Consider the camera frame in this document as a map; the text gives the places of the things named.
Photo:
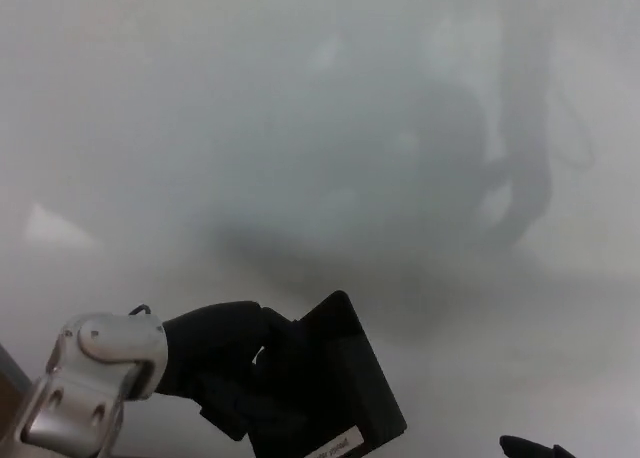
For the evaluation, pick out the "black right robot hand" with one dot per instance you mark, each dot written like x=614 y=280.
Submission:
x=527 y=449

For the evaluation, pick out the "grey whiteboard frame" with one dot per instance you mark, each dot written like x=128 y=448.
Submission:
x=11 y=373

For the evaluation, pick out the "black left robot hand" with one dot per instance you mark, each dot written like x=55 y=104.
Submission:
x=210 y=353

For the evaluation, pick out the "white whiteboard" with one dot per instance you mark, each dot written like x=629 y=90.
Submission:
x=350 y=128

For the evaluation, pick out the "black magnetic marker holder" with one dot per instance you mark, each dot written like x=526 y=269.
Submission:
x=345 y=378

